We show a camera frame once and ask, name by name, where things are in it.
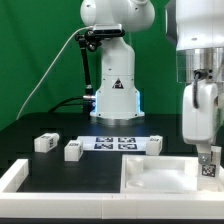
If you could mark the white U-shaped obstacle fence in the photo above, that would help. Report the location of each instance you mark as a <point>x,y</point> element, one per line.
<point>13,204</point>

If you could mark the grey camera on mount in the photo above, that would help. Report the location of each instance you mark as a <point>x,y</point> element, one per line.
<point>107,29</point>

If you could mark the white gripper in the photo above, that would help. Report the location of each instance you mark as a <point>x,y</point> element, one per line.
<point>199,125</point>

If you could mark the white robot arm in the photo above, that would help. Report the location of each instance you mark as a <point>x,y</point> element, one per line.
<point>199,26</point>

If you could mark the white square tabletop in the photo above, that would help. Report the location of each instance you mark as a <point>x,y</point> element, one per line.
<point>161,174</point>

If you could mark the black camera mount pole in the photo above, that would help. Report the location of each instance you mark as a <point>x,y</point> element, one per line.
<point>86,63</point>

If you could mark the AprilTag marker sheet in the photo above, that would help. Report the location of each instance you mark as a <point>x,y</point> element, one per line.
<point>111,143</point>

